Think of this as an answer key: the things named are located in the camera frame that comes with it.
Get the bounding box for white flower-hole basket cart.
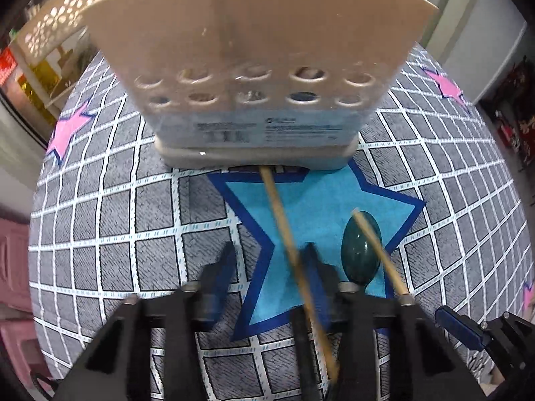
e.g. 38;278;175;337
17;0;130;107

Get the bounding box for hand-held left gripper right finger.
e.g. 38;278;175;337
292;242;477;401

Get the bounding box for dark spoon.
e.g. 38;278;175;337
340;210;383;295

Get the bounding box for pink plastic stool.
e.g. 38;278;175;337
0;217;53;385

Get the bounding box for wooden chopstick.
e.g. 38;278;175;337
260;166;340;383
352;208;412;298

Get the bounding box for beige plastic utensil holder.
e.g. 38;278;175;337
81;0;440;173

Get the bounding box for grey checkered star tablecloth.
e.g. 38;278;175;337
27;44;535;401

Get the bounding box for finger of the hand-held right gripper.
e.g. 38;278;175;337
435;306;486;350

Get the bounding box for red festive decorations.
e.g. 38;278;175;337
493;60;535;163

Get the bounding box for red package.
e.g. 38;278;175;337
0;48;17;88

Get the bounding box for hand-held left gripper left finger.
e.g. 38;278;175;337
54;241;237;401

